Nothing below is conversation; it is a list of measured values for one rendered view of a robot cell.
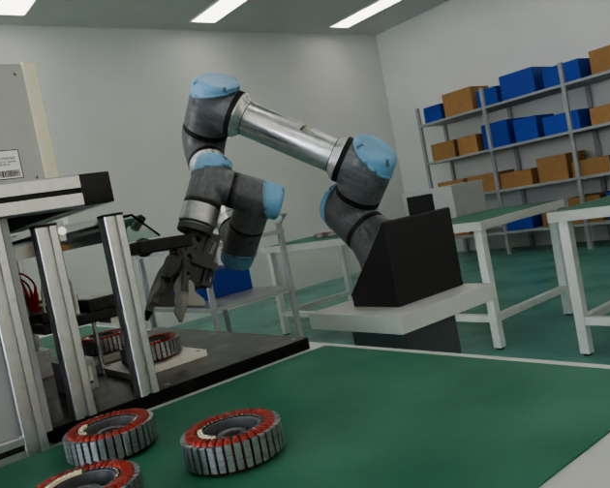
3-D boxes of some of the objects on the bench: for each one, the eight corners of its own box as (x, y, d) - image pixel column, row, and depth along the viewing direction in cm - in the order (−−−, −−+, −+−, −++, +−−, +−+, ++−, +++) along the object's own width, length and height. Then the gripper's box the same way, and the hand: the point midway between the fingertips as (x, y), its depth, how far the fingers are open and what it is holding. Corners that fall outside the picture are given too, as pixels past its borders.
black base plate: (161, 334, 168) (159, 326, 167) (310, 349, 117) (308, 336, 117) (-34, 392, 139) (-36, 382, 139) (54, 443, 88) (50, 428, 88)
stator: (255, 428, 78) (249, 399, 78) (304, 447, 69) (298, 414, 68) (170, 463, 72) (164, 431, 72) (212, 489, 62) (204, 453, 62)
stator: (166, 348, 127) (163, 329, 127) (193, 350, 118) (189, 331, 118) (113, 364, 120) (108, 346, 120) (137, 369, 111) (133, 349, 111)
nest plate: (171, 350, 130) (170, 345, 130) (207, 355, 118) (206, 349, 118) (101, 373, 121) (100, 366, 120) (133, 381, 109) (131, 374, 109)
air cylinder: (46, 371, 134) (41, 346, 134) (57, 374, 128) (51, 348, 128) (21, 379, 131) (15, 352, 130) (31, 381, 125) (25, 354, 125)
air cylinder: (85, 382, 115) (78, 352, 115) (100, 386, 109) (93, 355, 109) (57, 391, 112) (50, 361, 111) (71, 396, 106) (64, 364, 106)
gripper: (242, 230, 122) (216, 331, 117) (194, 239, 137) (168, 328, 132) (204, 215, 117) (175, 319, 112) (159, 226, 132) (131, 318, 127)
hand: (159, 320), depth 120 cm, fingers open, 14 cm apart
